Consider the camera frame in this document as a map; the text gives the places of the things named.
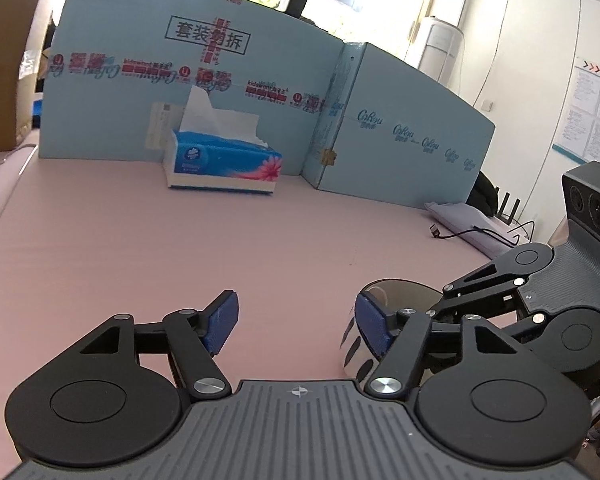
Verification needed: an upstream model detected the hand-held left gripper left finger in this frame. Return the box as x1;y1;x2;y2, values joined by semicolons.
67;290;241;402

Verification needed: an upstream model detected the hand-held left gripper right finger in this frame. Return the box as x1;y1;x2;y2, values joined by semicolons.
355;294;528;402

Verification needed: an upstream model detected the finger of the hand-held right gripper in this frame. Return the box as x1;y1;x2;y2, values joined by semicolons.
482;309;548;345
426;252;526;318

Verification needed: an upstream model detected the round white cup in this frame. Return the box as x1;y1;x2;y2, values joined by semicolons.
337;278;448;386

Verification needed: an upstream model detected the white plastic bag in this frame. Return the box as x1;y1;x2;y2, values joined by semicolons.
425;201;536;261

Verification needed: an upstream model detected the black router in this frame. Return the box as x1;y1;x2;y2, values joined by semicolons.
495;187;523;226

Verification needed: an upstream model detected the black jacket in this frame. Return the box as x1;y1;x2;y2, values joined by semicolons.
467;170;503;216

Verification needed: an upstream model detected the blue tissue box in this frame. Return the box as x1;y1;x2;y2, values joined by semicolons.
162;129;284;196

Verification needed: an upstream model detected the small light blue cardboard panel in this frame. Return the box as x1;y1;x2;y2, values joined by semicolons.
300;41;497;211

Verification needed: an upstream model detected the white tissue sheet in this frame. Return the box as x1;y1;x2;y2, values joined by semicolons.
178;85;271;148

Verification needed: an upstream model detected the white air conditioner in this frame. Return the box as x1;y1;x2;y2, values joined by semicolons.
417;16;466;96

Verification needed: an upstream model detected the large light blue cardboard panel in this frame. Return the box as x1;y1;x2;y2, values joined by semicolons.
37;0;366;178

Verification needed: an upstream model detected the brown cardboard box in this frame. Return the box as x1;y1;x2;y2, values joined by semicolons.
0;0;48;153

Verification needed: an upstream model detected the black cable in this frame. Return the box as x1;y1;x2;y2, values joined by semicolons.
429;222;536;246

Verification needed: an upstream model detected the wall poster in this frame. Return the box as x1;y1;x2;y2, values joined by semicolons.
551;56;600;163

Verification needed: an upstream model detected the wire clothes hanger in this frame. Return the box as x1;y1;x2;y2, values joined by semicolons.
0;142;38;181

